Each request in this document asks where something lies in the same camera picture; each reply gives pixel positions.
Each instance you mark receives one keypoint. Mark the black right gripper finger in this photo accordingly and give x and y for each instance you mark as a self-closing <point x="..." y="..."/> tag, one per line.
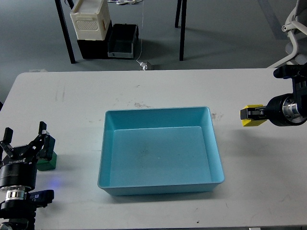
<point x="251" y="114"/>

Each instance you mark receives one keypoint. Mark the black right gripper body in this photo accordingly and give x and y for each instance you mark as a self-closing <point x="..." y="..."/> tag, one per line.
<point x="274" y="110"/>

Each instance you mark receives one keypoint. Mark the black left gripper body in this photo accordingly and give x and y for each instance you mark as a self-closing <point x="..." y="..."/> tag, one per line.
<point x="18" y="168"/>

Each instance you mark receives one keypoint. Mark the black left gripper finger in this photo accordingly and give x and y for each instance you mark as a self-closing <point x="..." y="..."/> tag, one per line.
<point x="7" y="138"/>
<point x="46" y="153"/>

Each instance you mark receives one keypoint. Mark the yellow cube block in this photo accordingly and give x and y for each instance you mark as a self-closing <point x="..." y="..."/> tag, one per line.
<point x="253" y="123"/>

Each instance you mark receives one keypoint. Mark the green cube block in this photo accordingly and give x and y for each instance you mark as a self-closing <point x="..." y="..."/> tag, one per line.
<point x="45" y="165"/>

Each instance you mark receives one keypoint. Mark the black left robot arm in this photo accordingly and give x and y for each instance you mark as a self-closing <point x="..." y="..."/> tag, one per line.
<point x="18" y="213"/>

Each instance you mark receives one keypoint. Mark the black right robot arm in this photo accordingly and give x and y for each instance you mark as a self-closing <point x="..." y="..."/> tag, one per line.
<point x="285" y="110"/>

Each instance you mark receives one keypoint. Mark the light blue plastic box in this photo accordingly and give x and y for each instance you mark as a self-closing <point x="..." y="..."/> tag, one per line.
<point x="159" y="151"/>

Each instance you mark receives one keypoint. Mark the white office chair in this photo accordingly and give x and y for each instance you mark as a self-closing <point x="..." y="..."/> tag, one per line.
<point x="296" y="28"/>

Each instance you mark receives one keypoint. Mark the black storage crate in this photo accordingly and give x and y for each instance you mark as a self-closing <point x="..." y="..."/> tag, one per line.
<point x="95" y="49"/>

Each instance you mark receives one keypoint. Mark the white power adapter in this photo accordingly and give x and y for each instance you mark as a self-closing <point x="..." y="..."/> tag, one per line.
<point x="146" y="66"/>

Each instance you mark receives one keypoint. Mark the black table leg rear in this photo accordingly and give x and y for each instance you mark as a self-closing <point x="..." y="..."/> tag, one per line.
<point x="178" y="10"/>

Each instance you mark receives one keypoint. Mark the black table leg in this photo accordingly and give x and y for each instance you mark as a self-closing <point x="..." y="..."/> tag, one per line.
<point x="65" y="31"/>
<point x="178" y="10"/>
<point x="183" y="14"/>

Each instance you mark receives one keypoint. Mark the black table leg right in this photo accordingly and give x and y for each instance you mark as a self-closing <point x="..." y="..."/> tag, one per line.
<point x="183" y="14"/>

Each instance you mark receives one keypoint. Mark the black open bin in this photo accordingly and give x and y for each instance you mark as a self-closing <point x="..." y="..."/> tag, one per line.
<point x="122" y="41"/>

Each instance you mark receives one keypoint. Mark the black table leg left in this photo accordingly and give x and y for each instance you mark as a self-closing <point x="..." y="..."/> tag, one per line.
<point x="65" y="31"/>

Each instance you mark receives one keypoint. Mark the cream plastic crate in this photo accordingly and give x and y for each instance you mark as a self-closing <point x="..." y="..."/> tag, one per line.
<point x="91" y="19"/>

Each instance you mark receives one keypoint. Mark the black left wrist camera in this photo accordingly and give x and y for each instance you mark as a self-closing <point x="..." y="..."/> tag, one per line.
<point x="40" y="198"/>

